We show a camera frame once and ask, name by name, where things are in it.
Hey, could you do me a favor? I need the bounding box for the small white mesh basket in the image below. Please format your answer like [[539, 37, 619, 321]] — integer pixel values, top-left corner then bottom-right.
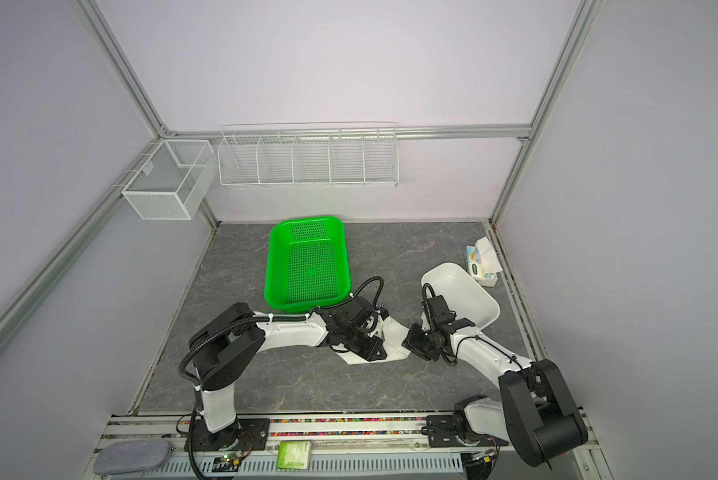
[[123, 139, 219, 221]]

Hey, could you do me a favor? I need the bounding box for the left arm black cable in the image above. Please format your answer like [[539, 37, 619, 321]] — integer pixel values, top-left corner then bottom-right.
[[322, 275, 387, 313]]

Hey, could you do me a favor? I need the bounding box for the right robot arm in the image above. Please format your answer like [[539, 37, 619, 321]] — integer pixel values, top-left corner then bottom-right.
[[402, 284, 589, 467]]

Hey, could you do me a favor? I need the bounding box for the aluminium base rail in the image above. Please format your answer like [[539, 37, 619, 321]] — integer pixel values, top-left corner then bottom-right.
[[94, 411, 515, 453]]

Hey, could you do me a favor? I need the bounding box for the long white wire shelf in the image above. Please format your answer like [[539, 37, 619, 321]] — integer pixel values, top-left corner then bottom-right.
[[217, 122, 400, 188]]

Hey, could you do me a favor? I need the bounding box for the white paper napkin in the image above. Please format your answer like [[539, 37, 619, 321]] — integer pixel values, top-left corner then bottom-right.
[[332, 316, 410, 365]]

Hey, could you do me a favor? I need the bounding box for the tissue pack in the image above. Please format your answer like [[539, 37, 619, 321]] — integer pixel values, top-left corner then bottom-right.
[[466, 237, 503, 288]]

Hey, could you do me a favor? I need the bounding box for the grey cloth pad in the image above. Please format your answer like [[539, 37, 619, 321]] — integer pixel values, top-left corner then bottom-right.
[[93, 439, 172, 476]]

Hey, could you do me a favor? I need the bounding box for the white oval plastic tub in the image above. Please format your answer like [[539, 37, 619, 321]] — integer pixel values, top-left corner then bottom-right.
[[421, 262, 501, 329]]

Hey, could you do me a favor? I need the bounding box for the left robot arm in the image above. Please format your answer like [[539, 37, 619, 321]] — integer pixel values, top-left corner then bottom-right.
[[177, 296, 390, 450]]

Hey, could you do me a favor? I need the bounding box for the green perforated plastic basket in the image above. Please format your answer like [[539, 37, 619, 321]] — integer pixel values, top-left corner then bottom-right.
[[264, 216, 352, 313]]

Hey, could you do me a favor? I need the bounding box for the white slotted cable duct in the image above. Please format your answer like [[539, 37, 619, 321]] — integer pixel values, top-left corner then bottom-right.
[[154, 452, 465, 478]]

